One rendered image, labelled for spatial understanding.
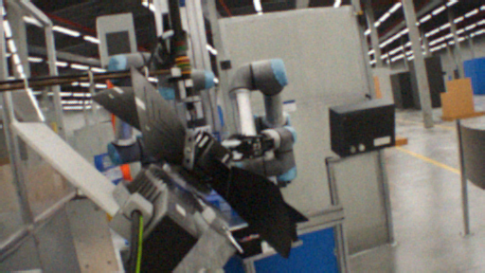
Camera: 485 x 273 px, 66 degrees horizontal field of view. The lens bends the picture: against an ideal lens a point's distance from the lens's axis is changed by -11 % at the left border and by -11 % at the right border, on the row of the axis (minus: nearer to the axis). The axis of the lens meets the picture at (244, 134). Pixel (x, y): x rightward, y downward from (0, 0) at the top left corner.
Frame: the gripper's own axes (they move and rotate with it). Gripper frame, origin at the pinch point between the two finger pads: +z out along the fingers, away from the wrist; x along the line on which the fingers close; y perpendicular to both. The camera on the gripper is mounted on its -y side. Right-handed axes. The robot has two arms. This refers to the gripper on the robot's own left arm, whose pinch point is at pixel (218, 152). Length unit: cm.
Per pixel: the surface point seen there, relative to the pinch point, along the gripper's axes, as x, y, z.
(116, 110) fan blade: -17.3, -5.8, 31.6
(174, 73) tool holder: -25.7, 2.7, 16.3
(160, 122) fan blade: -14.6, 22.0, 36.9
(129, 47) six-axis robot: -77, -350, -193
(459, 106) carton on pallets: 104, -213, -1219
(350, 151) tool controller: 9, 17, -56
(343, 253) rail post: 53, 13, -52
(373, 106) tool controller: -7, 24, -64
